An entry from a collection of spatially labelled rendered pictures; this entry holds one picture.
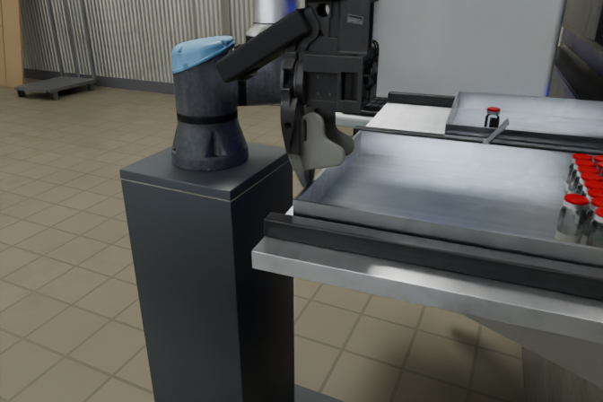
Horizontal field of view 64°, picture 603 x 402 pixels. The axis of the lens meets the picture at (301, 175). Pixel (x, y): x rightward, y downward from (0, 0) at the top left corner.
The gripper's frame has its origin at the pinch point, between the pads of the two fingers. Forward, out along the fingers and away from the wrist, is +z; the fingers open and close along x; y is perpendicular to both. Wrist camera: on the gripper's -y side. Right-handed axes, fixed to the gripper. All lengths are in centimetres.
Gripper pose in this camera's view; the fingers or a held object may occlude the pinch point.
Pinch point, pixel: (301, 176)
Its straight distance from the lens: 53.3
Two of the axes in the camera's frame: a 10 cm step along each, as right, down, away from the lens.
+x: 3.5, -3.5, 8.7
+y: 9.4, 1.3, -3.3
